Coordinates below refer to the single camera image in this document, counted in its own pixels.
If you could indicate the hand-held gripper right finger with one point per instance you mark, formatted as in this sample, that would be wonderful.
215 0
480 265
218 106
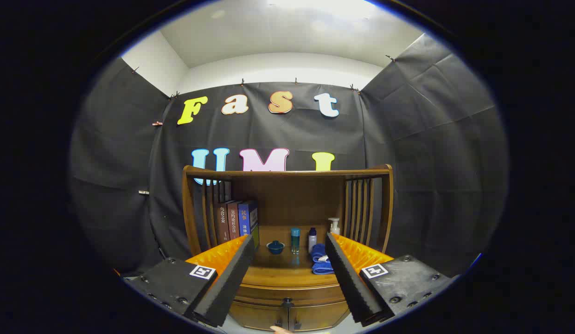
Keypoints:
350 283

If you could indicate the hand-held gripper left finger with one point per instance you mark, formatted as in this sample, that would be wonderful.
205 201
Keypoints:
229 283

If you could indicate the wooden drawer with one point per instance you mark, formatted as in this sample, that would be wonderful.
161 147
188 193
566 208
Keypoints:
310 297

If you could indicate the wooden countertop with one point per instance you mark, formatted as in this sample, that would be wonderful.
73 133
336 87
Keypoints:
287 266

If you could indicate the wooden cabinet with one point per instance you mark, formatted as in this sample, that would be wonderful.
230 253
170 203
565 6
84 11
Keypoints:
287 195

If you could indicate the folded blue towel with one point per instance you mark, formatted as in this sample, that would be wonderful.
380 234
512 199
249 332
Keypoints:
321 264

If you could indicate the white bottle with blue cap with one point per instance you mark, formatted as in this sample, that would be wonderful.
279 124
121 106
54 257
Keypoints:
312 242

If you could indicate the blue lidded teacup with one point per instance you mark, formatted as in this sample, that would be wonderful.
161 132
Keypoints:
275 248

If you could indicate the white pump bottle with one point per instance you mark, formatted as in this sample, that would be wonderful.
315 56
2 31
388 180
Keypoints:
334 227

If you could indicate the dark brown book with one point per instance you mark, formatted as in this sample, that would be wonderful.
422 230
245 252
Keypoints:
222 222

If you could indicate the reddish brown book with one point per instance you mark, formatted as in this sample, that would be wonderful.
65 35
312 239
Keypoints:
233 220

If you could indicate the thick blue book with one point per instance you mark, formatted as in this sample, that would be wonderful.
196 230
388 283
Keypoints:
248 218

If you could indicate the tall blue glass bottle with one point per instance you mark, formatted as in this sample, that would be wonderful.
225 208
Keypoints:
295 241

